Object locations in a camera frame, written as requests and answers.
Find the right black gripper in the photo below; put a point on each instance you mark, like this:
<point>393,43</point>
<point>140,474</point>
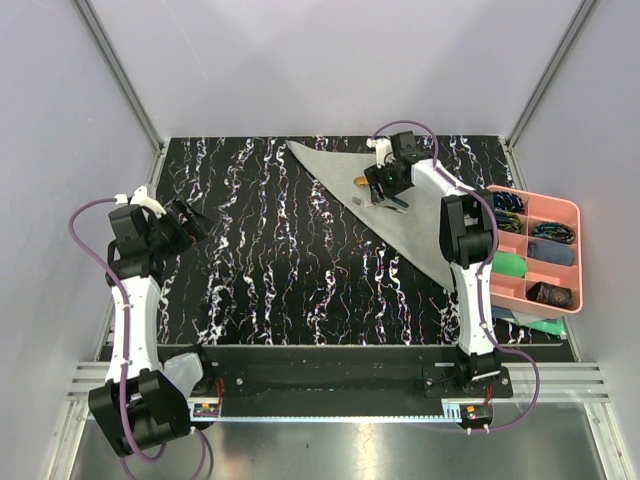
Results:
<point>375,177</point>

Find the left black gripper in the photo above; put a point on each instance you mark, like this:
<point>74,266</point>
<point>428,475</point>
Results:
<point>195,228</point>

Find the gold spoon green handle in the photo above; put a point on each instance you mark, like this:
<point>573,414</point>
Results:
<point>362,182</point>

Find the silver fork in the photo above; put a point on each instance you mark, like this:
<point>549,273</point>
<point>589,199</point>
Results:
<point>368,204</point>

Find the grey cloth napkin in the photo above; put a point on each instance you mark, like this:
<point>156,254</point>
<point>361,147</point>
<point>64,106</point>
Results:
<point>414,235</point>

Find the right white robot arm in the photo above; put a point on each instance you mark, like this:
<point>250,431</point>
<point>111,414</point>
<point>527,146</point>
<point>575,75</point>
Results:
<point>467,237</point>

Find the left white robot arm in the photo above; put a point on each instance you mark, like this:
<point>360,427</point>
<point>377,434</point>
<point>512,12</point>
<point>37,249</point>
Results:
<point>144,401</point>

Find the blue patterned napkin roll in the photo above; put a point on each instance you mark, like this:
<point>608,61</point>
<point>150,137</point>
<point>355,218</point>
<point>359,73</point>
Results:
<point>508,202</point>

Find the yellow patterned napkin roll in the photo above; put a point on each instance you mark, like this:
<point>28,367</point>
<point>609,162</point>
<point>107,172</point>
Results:
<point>509,222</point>

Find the green napkin roll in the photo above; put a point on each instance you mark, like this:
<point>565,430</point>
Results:
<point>509,264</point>

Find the grey-blue folded napkin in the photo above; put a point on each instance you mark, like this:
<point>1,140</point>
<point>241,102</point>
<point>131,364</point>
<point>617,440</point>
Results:
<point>550,252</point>

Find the blue-orange patterned napkin roll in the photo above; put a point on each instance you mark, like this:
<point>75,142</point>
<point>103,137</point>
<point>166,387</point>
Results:
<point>554,231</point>

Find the dark brown napkin roll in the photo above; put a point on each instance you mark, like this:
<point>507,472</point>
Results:
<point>548,294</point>

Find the black marble pattern mat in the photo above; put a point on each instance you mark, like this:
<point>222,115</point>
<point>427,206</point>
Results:
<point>286,263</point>

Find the pink divided tray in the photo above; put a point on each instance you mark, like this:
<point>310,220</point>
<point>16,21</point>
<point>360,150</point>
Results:
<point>509,292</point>

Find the stack of coloured cloths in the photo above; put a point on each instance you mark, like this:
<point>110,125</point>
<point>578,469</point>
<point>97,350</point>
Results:
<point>554,327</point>

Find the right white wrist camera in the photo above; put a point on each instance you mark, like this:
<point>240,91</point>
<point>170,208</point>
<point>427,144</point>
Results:
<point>383,150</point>

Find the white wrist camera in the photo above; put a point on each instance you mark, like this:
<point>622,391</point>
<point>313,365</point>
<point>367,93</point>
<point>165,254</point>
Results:
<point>383,150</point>
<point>143,196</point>

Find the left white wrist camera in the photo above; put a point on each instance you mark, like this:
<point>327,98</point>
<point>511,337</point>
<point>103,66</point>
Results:
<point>143,196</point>

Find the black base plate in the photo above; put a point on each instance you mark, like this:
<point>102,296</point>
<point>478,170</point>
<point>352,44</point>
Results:
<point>346,383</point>

